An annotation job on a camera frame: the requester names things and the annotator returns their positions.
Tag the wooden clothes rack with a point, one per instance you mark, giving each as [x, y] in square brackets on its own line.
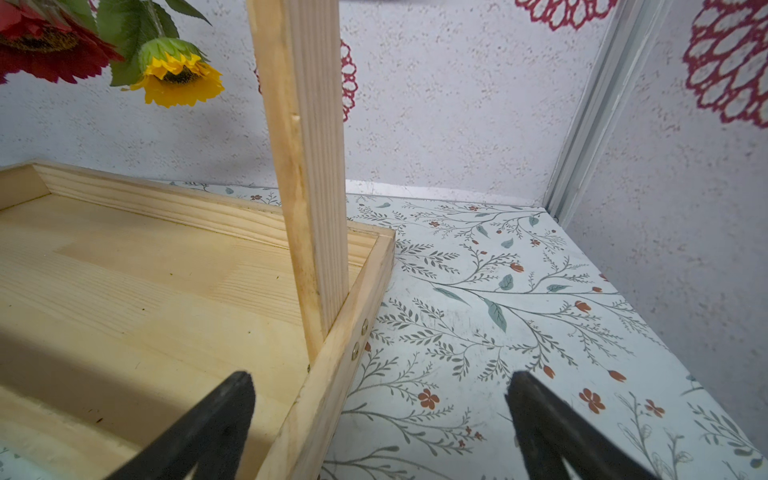
[125, 302]

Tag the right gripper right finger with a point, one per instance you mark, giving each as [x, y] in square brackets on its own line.
[552, 436]

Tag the yellow artificial flower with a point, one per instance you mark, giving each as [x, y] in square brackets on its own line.
[155, 59]

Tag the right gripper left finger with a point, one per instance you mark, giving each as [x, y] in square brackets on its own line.
[207, 442]

